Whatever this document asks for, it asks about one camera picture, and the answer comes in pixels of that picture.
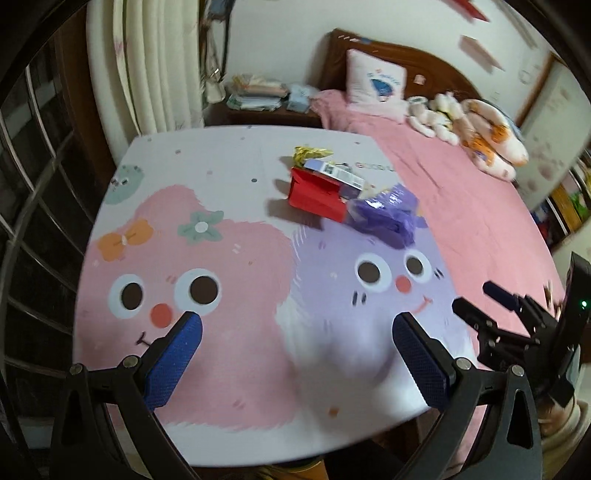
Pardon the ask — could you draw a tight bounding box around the purple plastic bag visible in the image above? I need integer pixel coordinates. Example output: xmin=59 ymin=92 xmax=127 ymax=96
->
xmin=346 ymin=184 xmax=428 ymax=249

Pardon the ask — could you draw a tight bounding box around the red cardboard box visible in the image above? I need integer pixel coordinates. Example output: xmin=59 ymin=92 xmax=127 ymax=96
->
xmin=287 ymin=168 xmax=348 ymax=223

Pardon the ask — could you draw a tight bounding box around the yellow wrapper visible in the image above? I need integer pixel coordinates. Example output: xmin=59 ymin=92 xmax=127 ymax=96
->
xmin=293 ymin=146 xmax=334 ymax=169

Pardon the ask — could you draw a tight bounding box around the white purple carton box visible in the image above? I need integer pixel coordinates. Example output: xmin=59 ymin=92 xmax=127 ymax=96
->
xmin=304 ymin=159 xmax=365 ymax=190

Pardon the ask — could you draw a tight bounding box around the person right hand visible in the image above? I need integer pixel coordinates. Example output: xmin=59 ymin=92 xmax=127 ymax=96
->
xmin=537 ymin=397 xmax=576 ymax=438

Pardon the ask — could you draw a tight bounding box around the pink bed cover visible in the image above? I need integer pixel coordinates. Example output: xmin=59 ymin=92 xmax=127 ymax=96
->
xmin=309 ymin=88 xmax=569 ymax=444

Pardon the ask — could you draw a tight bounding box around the cartoon monster tablecloth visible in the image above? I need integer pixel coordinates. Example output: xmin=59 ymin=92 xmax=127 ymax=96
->
xmin=73 ymin=126 xmax=474 ymax=466

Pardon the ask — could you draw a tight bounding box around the white plush toy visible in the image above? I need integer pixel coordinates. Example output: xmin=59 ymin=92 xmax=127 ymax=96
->
xmin=407 ymin=91 xmax=460 ymax=146

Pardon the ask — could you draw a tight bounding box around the wooden headboard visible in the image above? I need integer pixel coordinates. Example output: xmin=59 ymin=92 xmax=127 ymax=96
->
xmin=318 ymin=29 xmax=482 ymax=101

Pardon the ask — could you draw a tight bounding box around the metal window grille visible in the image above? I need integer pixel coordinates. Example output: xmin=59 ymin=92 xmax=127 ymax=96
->
xmin=0 ymin=45 xmax=107 ymax=379

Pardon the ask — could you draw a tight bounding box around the pink white cushion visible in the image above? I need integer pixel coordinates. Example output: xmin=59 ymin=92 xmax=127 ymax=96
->
xmin=346 ymin=49 xmax=408 ymax=123

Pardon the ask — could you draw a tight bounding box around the stack of books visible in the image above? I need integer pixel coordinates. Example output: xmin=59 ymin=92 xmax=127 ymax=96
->
xmin=226 ymin=74 xmax=290 ymax=112

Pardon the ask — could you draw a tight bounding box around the cream curtain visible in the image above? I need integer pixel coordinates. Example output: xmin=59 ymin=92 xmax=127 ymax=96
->
xmin=86 ymin=0 xmax=204 ymax=162

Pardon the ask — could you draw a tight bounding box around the hanging bag with straps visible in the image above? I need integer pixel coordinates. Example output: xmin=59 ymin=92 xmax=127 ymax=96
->
xmin=198 ymin=0 xmax=235 ymax=106

